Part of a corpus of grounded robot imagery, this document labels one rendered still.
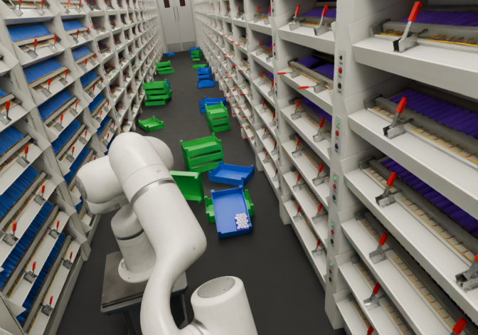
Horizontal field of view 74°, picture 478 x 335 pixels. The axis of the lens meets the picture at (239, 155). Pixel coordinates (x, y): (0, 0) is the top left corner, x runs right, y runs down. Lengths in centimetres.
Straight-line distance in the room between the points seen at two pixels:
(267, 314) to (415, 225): 89
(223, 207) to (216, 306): 156
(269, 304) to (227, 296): 109
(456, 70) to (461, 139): 16
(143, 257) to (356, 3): 110
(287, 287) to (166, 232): 116
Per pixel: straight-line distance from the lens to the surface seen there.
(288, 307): 157
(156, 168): 60
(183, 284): 133
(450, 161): 71
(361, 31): 91
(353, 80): 93
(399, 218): 86
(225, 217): 199
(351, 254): 124
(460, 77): 62
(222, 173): 258
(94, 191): 78
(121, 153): 63
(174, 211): 56
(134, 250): 130
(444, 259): 78
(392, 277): 98
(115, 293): 137
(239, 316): 51
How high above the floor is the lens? 123
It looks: 26 degrees down
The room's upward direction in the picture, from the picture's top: 6 degrees counter-clockwise
